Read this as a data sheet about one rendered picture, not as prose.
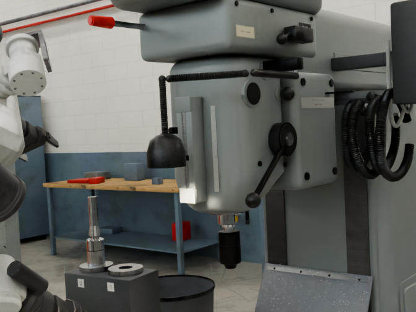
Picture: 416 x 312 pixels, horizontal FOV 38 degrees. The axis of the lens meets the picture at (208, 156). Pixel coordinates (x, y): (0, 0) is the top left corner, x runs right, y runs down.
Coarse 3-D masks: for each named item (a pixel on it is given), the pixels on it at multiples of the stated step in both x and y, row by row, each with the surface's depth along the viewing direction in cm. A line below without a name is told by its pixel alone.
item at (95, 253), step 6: (90, 246) 158; (96, 246) 158; (102, 246) 159; (90, 252) 158; (96, 252) 158; (102, 252) 159; (90, 258) 158; (96, 258) 158; (102, 258) 159; (90, 264) 158; (96, 264) 158; (102, 264) 159
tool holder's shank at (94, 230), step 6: (90, 198) 158; (96, 198) 159; (90, 204) 158; (96, 204) 159; (90, 210) 158; (96, 210) 159; (90, 216) 159; (96, 216) 159; (90, 222) 159; (96, 222) 159; (90, 228) 159; (96, 228) 159; (90, 234) 159; (96, 234) 158
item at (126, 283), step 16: (80, 272) 157; (96, 272) 156; (112, 272) 152; (128, 272) 151; (144, 272) 154; (80, 288) 156; (96, 288) 153; (112, 288) 150; (128, 288) 147; (144, 288) 152; (80, 304) 156; (96, 304) 153; (112, 304) 150; (128, 304) 147; (144, 304) 152
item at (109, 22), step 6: (90, 18) 114; (96, 18) 114; (102, 18) 115; (108, 18) 116; (90, 24) 114; (96, 24) 114; (102, 24) 115; (108, 24) 116; (114, 24) 117; (120, 24) 119; (126, 24) 120; (132, 24) 122; (138, 24) 123; (144, 24) 124
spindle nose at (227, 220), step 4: (220, 216) 128; (224, 216) 128; (228, 216) 128; (232, 216) 128; (220, 220) 128; (224, 220) 128; (228, 220) 128; (232, 220) 128; (220, 224) 128; (224, 224) 128; (228, 224) 128; (232, 224) 128
